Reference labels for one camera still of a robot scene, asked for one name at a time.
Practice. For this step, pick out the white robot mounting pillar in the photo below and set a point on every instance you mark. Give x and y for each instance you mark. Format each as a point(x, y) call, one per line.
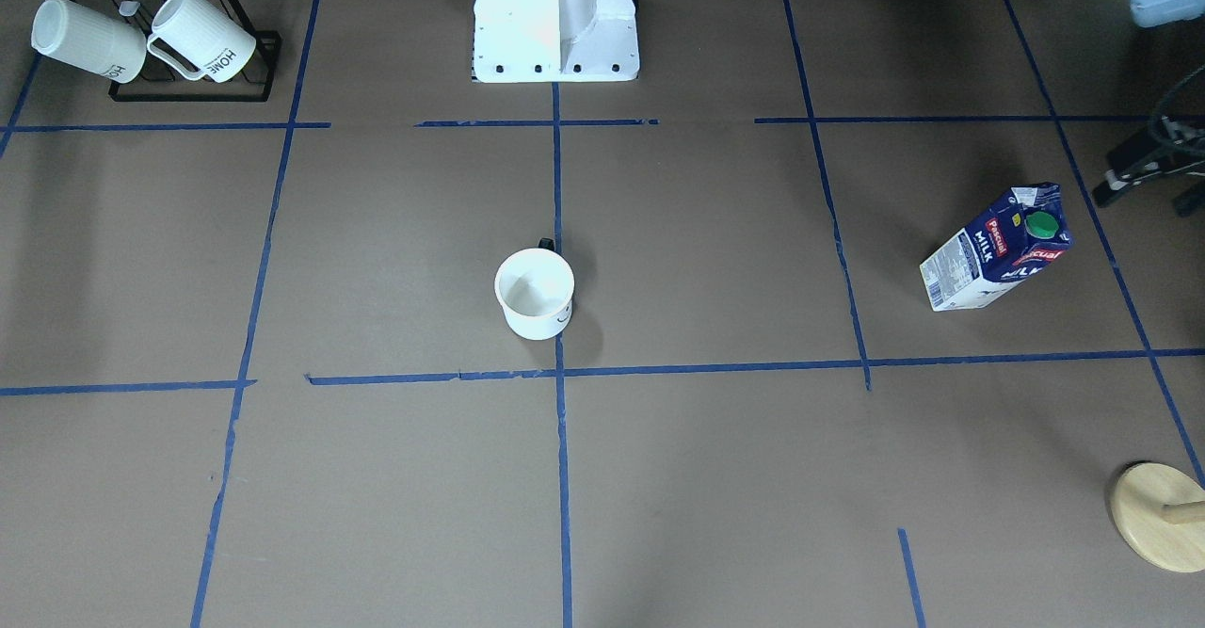
point(555, 41)

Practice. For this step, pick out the blue white milk carton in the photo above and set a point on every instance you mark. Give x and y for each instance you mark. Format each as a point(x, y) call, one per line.
point(1016, 238)

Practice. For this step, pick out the white ribbed HOME mug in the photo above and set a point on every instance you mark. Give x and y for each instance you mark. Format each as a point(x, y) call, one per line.
point(197, 40)

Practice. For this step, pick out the black wire mug rack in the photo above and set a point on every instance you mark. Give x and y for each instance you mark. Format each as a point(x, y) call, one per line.
point(158, 83)

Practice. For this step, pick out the white smiley mug black handle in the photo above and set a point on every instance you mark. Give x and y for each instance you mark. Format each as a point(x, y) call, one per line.
point(535, 288)

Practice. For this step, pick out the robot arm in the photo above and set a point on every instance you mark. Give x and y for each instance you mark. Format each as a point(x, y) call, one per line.
point(1153, 13)

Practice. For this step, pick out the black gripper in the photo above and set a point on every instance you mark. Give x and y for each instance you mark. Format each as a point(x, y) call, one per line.
point(1132, 164)

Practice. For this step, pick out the wooden mug tree stand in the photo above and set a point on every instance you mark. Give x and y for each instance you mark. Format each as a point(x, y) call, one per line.
point(1158, 510)

